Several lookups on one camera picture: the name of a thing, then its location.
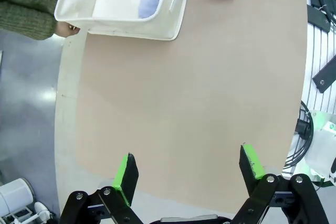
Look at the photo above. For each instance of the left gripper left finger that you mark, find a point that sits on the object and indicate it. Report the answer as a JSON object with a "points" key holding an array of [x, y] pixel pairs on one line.
{"points": [[126, 179]]}

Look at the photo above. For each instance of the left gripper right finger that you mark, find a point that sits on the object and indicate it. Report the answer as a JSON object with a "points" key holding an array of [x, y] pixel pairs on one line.
{"points": [[252, 166]]}

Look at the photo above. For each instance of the cream fabric storage box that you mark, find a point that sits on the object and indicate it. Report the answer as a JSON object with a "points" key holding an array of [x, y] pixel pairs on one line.
{"points": [[131, 28]]}

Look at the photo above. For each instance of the person's right forearm green sleeve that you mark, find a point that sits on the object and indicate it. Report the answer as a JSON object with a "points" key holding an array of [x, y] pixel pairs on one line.
{"points": [[26, 22]]}

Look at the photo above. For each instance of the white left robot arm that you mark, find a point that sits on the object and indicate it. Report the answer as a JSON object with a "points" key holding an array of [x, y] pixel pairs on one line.
{"points": [[323, 145]]}

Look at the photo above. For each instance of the person's right hand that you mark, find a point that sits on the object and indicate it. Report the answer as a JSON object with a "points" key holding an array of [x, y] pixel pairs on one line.
{"points": [[65, 28]]}

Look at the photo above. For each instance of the white perforated air purifier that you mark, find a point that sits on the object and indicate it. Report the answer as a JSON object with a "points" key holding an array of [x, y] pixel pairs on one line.
{"points": [[13, 195]]}

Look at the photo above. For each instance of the black flat metal plate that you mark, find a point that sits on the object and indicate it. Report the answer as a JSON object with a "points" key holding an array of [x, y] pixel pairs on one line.
{"points": [[319, 16]]}

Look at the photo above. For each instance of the black metal bracket with hole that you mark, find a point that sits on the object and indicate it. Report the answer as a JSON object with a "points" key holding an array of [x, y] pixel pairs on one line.
{"points": [[325, 75]]}

